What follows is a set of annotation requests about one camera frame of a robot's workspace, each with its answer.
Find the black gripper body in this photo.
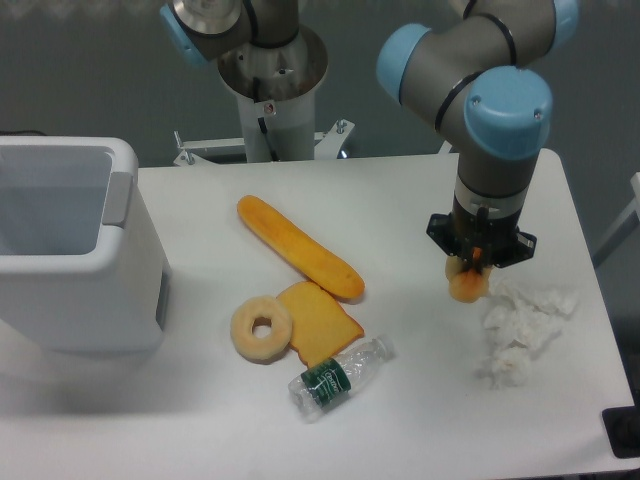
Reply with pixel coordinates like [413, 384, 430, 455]
[426, 198, 537, 268]

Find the small round bread bun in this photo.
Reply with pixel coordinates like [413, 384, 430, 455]
[445, 256, 492, 303]

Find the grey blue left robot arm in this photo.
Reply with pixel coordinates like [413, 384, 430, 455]
[160, 0, 299, 65]

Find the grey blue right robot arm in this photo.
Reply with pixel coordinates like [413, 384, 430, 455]
[376, 1, 580, 272]

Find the toast bread slice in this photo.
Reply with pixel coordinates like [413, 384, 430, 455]
[276, 281, 365, 368]

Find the white trash can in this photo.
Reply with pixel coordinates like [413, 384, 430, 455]
[1, 136, 171, 354]

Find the large crumpled white tissue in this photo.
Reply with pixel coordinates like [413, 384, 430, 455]
[483, 279, 579, 352]

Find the small crumpled white tissue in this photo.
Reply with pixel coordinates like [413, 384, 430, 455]
[479, 346, 531, 389]

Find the long orange baguette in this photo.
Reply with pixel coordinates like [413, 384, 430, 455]
[236, 195, 365, 300]

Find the crushed plastic water bottle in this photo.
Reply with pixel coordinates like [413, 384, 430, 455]
[288, 335, 395, 421]

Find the black device at table edge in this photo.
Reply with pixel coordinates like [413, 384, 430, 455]
[602, 406, 639, 459]

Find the white frame at right edge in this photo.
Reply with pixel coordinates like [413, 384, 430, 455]
[591, 172, 639, 268]

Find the white metal base frame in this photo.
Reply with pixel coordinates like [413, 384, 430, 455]
[173, 119, 356, 166]

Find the ring donut bread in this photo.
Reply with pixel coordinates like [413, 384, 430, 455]
[230, 296, 293, 362]

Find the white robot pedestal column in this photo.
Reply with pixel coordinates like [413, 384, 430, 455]
[217, 25, 328, 146]

